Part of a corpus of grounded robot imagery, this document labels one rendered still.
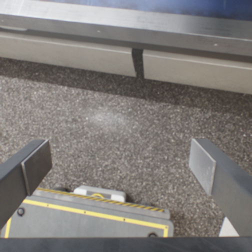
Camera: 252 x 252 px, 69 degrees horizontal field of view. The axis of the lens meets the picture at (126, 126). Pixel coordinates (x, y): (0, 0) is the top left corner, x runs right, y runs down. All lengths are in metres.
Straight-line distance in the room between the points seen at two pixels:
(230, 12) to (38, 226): 0.95
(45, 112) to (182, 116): 0.83
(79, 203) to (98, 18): 0.66
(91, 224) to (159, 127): 0.60
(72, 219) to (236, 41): 0.80
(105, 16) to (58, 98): 0.79
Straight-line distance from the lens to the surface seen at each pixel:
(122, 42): 0.61
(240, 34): 0.51
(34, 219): 0.92
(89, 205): 0.81
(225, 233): 1.20
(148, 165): 1.06
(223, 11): 0.53
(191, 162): 0.17
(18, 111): 1.36
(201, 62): 0.62
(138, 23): 0.50
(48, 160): 0.17
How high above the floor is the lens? 1.05
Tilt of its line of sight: 81 degrees down
